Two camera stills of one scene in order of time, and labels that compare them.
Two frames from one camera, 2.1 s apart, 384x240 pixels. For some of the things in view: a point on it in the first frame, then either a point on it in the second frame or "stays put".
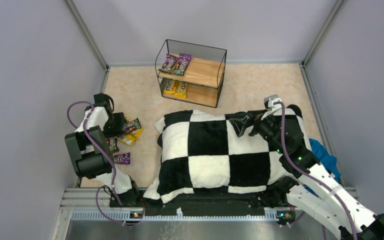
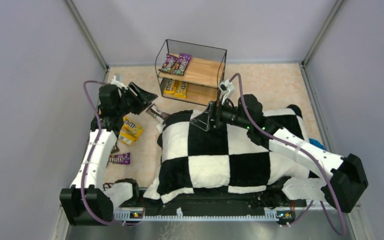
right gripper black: (253, 121) → (215, 114)
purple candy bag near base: (123, 158) stays put
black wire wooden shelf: (190, 72) stays put
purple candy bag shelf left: (169, 63) stays put
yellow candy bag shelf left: (171, 87) stays put
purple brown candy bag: (130, 126) → (157, 114)
